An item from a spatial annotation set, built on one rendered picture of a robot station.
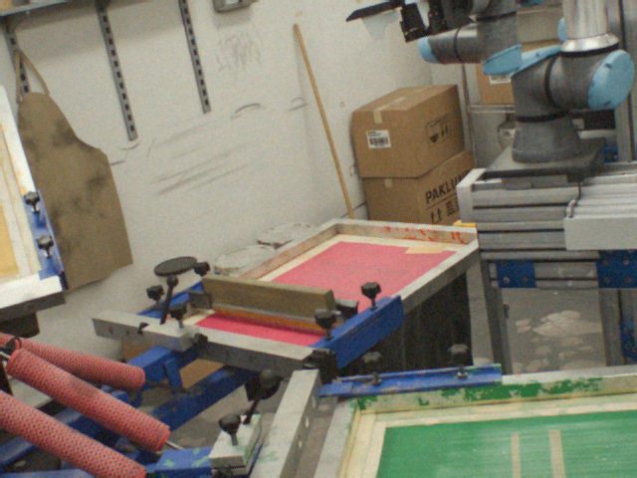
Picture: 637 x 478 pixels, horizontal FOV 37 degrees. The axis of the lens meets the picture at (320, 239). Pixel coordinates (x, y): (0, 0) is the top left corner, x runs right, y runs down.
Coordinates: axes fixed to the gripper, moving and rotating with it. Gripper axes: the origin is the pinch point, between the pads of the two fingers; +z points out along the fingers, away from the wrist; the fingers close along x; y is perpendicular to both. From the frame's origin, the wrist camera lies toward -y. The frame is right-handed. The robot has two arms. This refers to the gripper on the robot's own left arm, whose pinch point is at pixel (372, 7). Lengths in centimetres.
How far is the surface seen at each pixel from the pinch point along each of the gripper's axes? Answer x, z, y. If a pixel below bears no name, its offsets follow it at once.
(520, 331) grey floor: 162, -183, 147
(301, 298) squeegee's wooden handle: 56, -7, 57
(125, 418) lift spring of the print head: 30, 51, 54
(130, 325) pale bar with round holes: 82, 22, 53
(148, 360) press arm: 60, 30, 56
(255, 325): 73, -4, 63
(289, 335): 60, -4, 65
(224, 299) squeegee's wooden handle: 82, -3, 56
